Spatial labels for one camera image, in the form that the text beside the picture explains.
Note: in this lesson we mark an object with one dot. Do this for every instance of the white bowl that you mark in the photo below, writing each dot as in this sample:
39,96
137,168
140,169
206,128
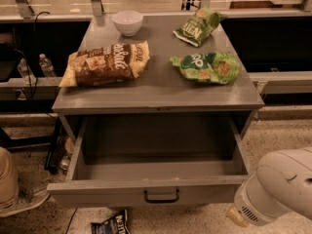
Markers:
128,22

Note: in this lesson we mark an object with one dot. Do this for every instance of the black drawer handle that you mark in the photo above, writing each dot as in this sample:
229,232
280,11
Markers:
161,197

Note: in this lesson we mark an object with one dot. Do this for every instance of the grey top drawer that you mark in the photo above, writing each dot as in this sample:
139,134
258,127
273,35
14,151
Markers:
117,157

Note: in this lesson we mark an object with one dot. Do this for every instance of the plastic water bottle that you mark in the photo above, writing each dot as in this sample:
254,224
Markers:
46,66

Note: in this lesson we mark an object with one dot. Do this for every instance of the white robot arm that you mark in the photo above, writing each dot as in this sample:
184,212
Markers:
281,184

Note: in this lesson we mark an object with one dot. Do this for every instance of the blue snack bag on floor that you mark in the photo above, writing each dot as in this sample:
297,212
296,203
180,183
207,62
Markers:
116,224

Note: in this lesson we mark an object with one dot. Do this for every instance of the green snack bag upper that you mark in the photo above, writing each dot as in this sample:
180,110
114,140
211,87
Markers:
199,27

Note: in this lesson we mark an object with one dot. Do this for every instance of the grey cabinet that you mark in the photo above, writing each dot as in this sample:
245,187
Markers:
160,88

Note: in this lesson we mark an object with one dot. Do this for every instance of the grey sneaker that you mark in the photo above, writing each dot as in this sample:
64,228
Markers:
26,200

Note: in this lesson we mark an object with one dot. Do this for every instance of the green chip bag lower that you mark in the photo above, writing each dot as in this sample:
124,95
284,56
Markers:
211,68

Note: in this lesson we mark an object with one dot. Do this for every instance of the brown yellow chip bag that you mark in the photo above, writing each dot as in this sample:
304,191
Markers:
116,63

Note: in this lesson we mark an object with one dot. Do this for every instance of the person's tan trouser leg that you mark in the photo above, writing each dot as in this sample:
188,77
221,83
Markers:
9,185

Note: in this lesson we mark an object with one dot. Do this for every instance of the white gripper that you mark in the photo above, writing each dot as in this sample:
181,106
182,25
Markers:
246,206

